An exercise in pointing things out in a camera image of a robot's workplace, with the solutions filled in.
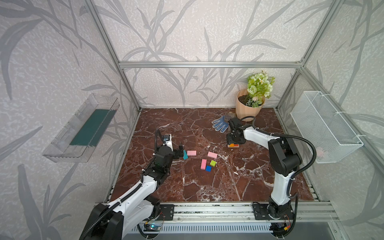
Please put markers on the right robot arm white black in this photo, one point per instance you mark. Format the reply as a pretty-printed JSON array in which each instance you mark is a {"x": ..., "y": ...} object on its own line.
[{"x": 285, "y": 160}]

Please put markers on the pink block middle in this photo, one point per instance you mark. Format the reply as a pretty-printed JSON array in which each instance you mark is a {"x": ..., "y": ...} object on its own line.
[{"x": 212, "y": 155}]

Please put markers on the teal block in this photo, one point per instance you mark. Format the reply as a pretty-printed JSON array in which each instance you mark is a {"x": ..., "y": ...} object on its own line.
[{"x": 185, "y": 155}]

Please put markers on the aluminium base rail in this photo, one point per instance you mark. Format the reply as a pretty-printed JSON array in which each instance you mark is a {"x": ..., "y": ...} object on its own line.
[{"x": 241, "y": 212}]

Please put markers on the white wire basket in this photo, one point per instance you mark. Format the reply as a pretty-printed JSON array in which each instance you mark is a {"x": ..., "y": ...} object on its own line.
[{"x": 324, "y": 126}]

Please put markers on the green block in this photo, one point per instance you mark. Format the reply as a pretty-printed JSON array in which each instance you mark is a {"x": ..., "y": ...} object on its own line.
[{"x": 213, "y": 163}]

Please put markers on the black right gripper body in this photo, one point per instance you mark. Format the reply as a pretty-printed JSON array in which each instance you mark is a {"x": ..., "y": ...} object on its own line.
[{"x": 232, "y": 138}]

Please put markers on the pink block left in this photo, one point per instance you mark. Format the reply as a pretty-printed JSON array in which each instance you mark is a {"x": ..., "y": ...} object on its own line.
[{"x": 191, "y": 153}]

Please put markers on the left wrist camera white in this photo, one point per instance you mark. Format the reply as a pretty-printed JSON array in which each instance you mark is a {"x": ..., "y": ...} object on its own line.
[{"x": 167, "y": 141}]

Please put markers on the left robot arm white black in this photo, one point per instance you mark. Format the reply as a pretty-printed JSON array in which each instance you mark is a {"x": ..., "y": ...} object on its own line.
[{"x": 114, "y": 220}]

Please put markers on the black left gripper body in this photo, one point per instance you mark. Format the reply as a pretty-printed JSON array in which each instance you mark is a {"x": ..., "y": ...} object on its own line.
[{"x": 175, "y": 153}]

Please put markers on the green circuit board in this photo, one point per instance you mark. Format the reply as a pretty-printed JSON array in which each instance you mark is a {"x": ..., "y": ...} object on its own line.
[{"x": 152, "y": 227}]

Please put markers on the blue dotted work glove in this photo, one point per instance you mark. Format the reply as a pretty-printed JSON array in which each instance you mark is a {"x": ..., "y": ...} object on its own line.
[{"x": 221, "y": 124}]

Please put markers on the pink block lower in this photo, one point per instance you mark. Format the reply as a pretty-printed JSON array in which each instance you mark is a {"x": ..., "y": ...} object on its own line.
[{"x": 203, "y": 164}]

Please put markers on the pink block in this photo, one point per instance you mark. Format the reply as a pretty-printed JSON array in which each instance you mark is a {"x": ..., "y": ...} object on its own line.
[
  {"x": 191, "y": 153},
  {"x": 212, "y": 155},
  {"x": 203, "y": 164}
]

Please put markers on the beige flower pot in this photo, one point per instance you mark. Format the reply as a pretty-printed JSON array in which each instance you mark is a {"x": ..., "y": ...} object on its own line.
[{"x": 243, "y": 110}]

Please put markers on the green artificial plant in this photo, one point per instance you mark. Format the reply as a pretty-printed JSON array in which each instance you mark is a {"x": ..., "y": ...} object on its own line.
[{"x": 260, "y": 87}]

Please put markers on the clear plastic tray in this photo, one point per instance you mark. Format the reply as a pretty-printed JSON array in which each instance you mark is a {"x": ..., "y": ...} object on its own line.
[{"x": 79, "y": 138}]

